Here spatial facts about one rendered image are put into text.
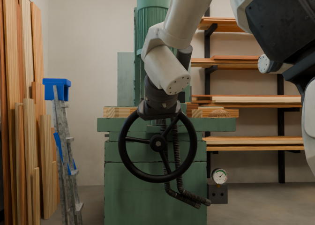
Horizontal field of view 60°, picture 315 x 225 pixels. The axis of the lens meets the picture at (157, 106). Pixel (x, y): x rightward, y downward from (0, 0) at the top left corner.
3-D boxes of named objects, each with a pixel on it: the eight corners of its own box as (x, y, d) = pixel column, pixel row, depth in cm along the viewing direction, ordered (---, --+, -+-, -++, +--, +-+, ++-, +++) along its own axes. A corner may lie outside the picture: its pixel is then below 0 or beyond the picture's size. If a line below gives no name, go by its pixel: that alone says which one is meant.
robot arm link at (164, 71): (159, 112, 65) (162, 84, 55) (138, 80, 69) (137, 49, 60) (198, 93, 68) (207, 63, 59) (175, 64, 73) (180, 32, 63)
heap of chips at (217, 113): (213, 117, 119) (213, 108, 119) (206, 117, 133) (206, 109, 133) (233, 117, 120) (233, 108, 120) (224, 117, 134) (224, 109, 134)
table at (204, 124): (92, 133, 106) (92, 117, 107) (103, 129, 137) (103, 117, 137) (244, 132, 109) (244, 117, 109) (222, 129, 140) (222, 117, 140)
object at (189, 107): (150, 117, 124) (150, 103, 124) (150, 117, 125) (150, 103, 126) (198, 117, 125) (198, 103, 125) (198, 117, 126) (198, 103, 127)
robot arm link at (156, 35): (155, 88, 61) (175, 41, 51) (137, 62, 65) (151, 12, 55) (178, 82, 65) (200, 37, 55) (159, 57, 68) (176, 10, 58)
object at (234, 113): (130, 117, 132) (130, 108, 132) (130, 117, 134) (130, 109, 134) (238, 117, 135) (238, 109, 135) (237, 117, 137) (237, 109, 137)
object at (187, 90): (173, 106, 149) (173, 84, 150) (172, 106, 156) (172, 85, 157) (190, 106, 150) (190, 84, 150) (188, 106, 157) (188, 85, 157)
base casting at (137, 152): (103, 162, 116) (103, 140, 116) (116, 146, 173) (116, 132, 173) (207, 161, 118) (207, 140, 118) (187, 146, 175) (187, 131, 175)
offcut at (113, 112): (114, 117, 118) (114, 107, 118) (108, 117, 120) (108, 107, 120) (118, 117, 121) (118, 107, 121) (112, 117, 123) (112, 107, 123)
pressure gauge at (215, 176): (212, 189, 111) (212, 168, 111) (210, 186, 115) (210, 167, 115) (228, 189, 111) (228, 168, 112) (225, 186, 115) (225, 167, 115)
